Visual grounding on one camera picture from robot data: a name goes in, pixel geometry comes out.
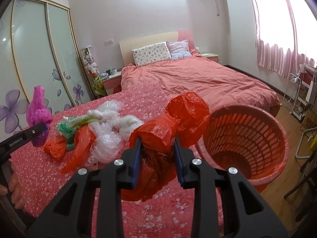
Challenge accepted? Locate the left pink nightstand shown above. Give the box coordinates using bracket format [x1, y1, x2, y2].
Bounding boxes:
[102, 71, 121, 95]

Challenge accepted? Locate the sliding wardrobe with flowers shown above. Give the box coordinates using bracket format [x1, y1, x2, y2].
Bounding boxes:
[1, 0, 93, 139]

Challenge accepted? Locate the pink nightstand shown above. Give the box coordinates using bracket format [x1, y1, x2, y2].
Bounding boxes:
[201, 53, 219, 63]
[102, 71, 121, 95]

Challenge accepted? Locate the orange plastic bag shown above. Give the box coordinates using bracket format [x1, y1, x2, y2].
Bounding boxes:
[44, 125, 96, 174]

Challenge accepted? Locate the pink window curtain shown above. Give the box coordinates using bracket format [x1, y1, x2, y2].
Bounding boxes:
[252, 0, 316, 77]

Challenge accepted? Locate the red plastic bag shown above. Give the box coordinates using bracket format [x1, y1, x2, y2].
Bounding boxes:
[121, 92, 210, 202]

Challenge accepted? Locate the beige pink headboard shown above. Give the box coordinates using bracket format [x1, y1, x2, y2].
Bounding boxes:
[119, 30, 195, 67]

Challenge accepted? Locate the bed with salmon duvet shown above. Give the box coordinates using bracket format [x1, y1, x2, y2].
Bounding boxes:
[121, 53, 280, 116]

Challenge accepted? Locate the red floral tablecloth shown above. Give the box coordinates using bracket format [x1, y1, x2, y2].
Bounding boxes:
[10, 83, 225, 238]

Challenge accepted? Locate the purple plastic bag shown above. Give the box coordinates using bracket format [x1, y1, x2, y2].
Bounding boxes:
[26, 85, 53, 147]

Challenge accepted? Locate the white clear plastic bag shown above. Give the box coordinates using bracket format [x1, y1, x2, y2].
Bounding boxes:
[85, 115, 143, 167]

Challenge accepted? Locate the green plastic bag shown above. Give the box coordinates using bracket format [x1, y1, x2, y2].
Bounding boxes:
[56, 117, 84, 151]

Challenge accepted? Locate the clear bubble wrap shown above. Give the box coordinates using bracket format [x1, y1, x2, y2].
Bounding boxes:
[87, 99, 123, 122]

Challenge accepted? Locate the person left hand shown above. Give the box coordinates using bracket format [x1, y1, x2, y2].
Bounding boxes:
[0, 164, 25, 209]

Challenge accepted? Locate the red plastic laundry basket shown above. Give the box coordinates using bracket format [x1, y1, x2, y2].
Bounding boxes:
[196, 105, 289, 192]

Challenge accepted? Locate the right pink nightstand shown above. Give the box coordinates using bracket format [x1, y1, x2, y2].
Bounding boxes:
[201, 53, 219, 63]

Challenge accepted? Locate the hanging plush toy organizer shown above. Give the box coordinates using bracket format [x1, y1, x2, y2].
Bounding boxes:
[80, 46, 107, 98]

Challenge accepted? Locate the floral white pillow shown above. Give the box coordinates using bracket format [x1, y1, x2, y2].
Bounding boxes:
[132, 42, 171, 67]

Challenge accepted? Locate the pink striped pillow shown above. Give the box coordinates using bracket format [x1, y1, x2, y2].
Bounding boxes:
[167, 40, 192, 60]

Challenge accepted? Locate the white wire trolley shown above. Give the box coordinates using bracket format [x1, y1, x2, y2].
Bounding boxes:
[281, 70, 316, 121]

